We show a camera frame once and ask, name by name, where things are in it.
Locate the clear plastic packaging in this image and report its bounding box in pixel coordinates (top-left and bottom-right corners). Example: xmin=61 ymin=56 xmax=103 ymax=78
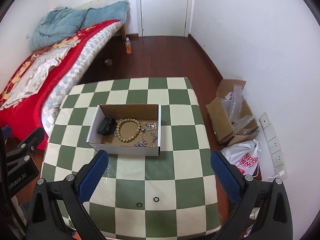
xmin=220 ymin=85 xmax=254 ymax=134

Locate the white cardboard box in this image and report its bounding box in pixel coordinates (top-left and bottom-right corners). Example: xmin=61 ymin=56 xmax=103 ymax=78
xmin=86 ymin=104 xmax=162 ymax=157

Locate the black fitness band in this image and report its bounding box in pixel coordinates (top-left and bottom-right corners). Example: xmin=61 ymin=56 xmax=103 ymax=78
xmin=97 ymin=116 xmax=117 ymax=136

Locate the orange drink bottle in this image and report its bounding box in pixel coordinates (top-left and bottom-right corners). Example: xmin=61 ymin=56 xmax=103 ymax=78
xmin=125 ymin=37 xmax=132 ymax=54

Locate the blue folded duvet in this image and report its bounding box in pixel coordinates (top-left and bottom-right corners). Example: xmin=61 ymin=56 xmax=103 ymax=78
xmin=30 ymin=1 xmax=129 ymax=51

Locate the brown cardboard box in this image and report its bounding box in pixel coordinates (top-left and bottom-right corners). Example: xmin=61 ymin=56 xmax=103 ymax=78
xmin=207 ymin=79 xmax=259 ymax=146

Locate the small round cup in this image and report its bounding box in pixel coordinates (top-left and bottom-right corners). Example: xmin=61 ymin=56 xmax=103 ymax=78
xmin=105 ymin=59 xmax=112 ymax=66

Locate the white door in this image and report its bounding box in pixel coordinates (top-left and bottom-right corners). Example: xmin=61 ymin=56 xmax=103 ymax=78
xmin=136 ymin=0 xmax=194 ymax=37

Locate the white power strip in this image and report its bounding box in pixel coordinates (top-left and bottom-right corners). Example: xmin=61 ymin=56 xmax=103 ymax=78
xmin=258 ymin=112 xmax=287 ymax=180

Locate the red patterned bed quilt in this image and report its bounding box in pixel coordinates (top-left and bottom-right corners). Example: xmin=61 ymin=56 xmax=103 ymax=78
xmin=1 ymin=20 xmax=123 ymax=150

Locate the wooden bead bracelet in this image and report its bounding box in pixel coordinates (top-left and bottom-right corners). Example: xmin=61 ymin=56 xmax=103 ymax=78
xmin=115 ymin=117 xmax=142 ymax=144

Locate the silver charm necklace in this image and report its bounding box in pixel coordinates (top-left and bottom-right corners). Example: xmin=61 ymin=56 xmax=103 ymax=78
xmin=139 ymin=121 xmax=158 ymax=145

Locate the white plastic shopping bag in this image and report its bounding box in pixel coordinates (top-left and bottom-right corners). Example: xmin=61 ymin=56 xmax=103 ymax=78
xmin=221 ymin=139 xmax=260 ymax=177

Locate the green checkered tablecloth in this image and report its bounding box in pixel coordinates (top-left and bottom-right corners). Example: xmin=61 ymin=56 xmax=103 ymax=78
xmin=41 ymin=77 xmax=221 ymax=239

